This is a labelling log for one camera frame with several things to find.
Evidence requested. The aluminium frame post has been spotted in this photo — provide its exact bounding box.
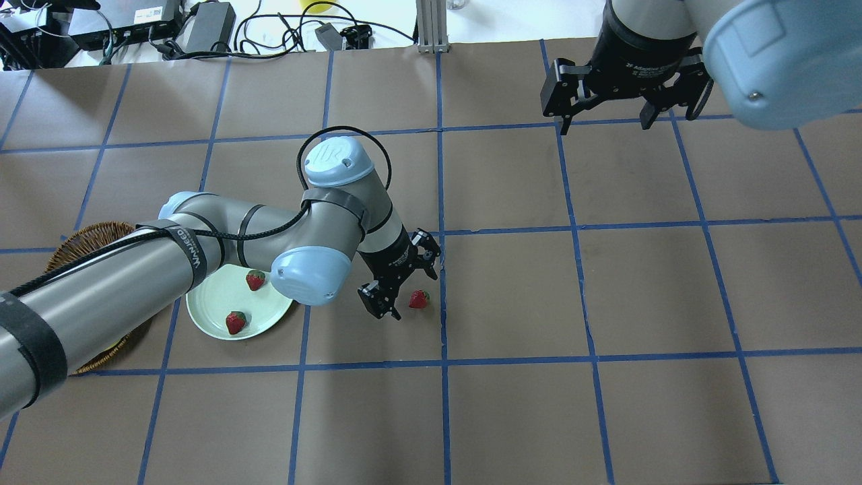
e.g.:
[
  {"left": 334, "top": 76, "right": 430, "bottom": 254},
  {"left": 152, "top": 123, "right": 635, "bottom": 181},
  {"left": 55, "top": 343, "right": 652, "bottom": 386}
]
[{"left": 416, "top": 0, "right": 451, "bottom": 53}]

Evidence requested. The black power adapter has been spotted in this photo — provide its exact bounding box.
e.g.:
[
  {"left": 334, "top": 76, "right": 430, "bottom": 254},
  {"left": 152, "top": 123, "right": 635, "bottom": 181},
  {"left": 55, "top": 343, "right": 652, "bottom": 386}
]
[{"left": 183, "top": 2, "right": 235, "bottom": 53}]

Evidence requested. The yellow tape roll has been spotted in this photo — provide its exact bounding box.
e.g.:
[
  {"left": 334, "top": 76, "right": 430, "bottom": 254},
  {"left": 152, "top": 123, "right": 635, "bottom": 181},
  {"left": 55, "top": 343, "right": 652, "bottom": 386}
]
[{"left": 298, "top": 0, "right": 337, "bottom": 15}]

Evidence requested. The light green plate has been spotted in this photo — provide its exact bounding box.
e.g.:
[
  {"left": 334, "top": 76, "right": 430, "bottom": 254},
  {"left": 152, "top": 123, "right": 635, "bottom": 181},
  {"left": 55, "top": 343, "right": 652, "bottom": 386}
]
[{"left": 185, "top": 265, "right": 293, "bottom": 341}]

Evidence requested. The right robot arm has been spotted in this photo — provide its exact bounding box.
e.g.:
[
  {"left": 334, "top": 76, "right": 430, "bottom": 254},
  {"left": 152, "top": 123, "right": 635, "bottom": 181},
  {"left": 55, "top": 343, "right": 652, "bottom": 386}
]
[{"left": 541, "top": 1, "right": 861, "bottom": 135}]

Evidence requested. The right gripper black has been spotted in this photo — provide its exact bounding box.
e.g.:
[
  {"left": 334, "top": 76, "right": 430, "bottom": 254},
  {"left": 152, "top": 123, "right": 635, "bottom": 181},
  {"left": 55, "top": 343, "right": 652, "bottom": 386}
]
[{"left": 541, "top": 1, "right": 715, "bottom": 136}]

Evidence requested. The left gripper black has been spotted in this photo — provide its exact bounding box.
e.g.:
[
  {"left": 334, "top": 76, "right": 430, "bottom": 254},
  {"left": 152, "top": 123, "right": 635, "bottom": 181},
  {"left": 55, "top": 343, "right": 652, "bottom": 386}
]
[{"left": 357, "top": 227, "right": 442, "bottom": 321}]

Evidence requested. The red strawberry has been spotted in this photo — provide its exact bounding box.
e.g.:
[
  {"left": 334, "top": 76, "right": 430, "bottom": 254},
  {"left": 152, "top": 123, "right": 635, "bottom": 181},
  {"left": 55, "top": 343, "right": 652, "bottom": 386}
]
[
  {"left": 225, "top": 311, "right": 248, "bottom": 335},
  {"left": 245, "top": 269, "right": 267, "bottom": 292},
  {"left": 407, "top": 290, "right": 431, "bottom": 310}
]

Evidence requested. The woven wicker basket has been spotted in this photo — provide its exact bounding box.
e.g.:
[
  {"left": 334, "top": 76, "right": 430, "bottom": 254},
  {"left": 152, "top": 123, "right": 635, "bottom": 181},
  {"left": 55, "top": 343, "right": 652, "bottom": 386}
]
[{"left": 45, "top": 221, "right": 139, "bottom": 377}]

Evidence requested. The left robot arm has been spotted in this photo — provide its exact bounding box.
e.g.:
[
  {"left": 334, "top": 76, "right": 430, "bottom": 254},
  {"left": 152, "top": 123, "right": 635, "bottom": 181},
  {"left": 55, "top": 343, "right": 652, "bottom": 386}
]
[{"left": 1, "top": 126, "right": 442, "bottom": 418}]

